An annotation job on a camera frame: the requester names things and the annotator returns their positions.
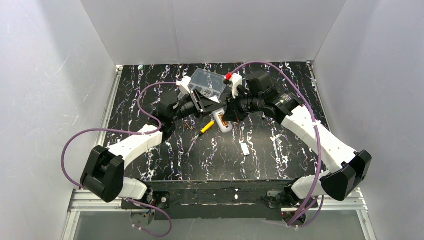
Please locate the white battery cover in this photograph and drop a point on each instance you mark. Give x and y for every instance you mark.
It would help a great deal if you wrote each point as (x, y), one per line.
(245, 149)

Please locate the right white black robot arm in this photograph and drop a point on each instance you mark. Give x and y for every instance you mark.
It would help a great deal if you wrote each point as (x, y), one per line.
(346, 168)

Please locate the clear plastic parts organizer box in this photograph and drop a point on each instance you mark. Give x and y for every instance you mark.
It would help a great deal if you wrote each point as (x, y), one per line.
(208, 83)

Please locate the white remote control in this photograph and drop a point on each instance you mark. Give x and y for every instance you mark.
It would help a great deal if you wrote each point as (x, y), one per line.
(218, 117)

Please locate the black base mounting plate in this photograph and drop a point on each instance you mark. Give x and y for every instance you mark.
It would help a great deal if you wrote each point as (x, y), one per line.
(228, 199)

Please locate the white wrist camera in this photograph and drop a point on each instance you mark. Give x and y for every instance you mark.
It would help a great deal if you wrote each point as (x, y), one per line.
(183, 85)
(234, 80)

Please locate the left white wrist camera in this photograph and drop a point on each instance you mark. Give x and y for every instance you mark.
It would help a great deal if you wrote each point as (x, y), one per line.
(183, 85)

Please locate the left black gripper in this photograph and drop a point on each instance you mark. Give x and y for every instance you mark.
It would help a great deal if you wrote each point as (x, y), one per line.
(199, 104)

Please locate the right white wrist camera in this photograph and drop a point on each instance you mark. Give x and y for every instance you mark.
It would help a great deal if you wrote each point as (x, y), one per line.
(234, 80)

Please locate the yellow handled screwdriver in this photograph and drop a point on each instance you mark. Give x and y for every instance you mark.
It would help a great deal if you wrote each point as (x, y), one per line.
(201, 132)

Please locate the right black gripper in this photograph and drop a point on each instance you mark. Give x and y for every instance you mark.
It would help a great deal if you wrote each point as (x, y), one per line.
(232, 108)

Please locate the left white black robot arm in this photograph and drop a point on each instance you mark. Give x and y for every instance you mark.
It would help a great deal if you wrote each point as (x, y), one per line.
(103, 174)

